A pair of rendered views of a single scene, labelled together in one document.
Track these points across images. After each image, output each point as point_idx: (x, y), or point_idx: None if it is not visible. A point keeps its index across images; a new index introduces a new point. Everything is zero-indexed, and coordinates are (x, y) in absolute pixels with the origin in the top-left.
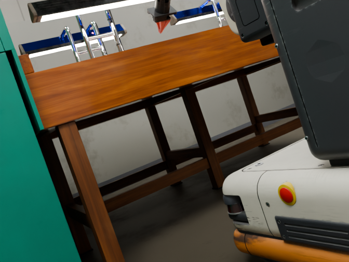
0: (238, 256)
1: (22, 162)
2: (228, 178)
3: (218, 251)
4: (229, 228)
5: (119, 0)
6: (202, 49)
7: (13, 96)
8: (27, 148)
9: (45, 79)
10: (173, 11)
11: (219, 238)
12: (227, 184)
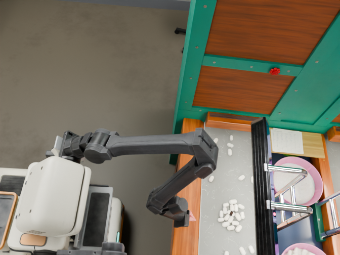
0: (134, 214)
1: (174, 125)
2: (114, 199)
3: (149, 215)
4: (165, 238)
5: (254, 205)
6: (171, 247)
7: (176, 115)
8: (174, 126)
9: (182, 129)
10: (174, 223)
11: (161, 226)
12: (114, 198)
